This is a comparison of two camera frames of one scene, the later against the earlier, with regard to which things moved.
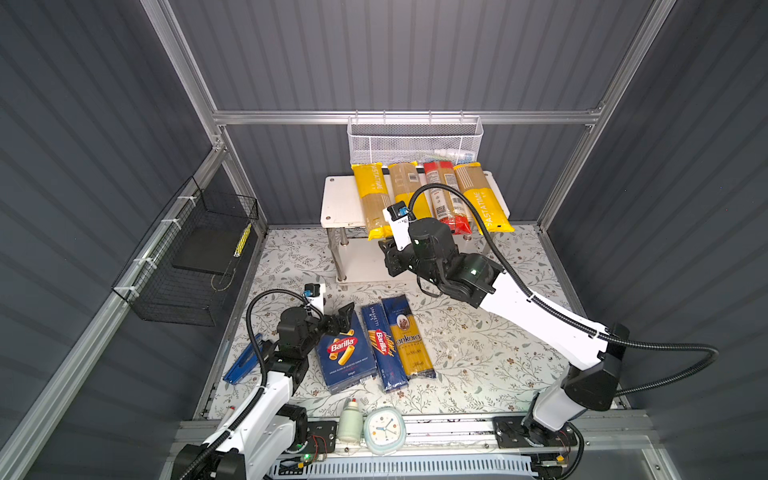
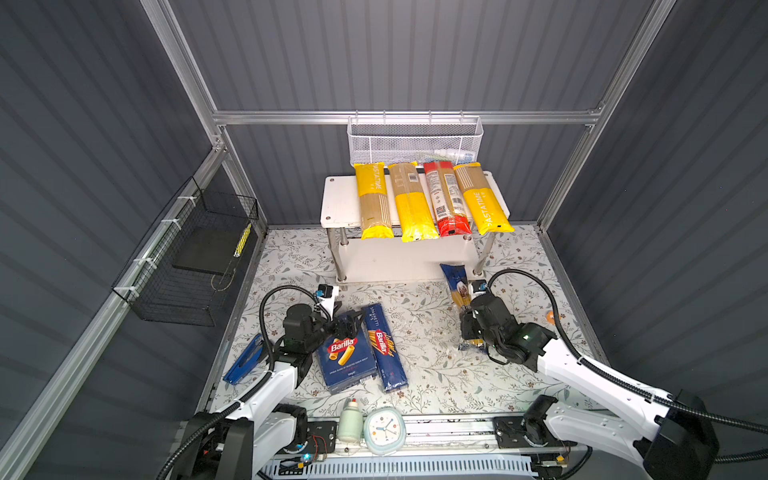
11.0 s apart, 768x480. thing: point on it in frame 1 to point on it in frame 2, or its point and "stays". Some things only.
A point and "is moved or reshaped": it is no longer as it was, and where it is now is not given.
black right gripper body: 397,261 to 469,327
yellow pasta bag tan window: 473,181 stays
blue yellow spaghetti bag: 409,339 is moved or reshaped
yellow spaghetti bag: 375,198 stays
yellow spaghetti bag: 405,178 stays
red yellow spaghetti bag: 448,204 stays
